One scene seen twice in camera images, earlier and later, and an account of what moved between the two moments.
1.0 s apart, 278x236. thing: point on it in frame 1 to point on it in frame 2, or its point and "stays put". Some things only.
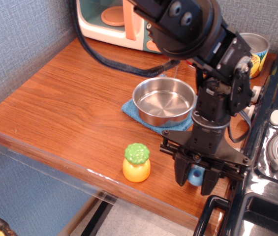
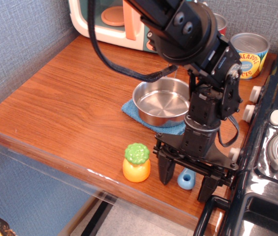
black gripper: x=204 y=145 to x=198 y=149
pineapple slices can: x=259 y=46 stays put
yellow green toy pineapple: x=136 y=166 stays put
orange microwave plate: x=113 y=15 stays put
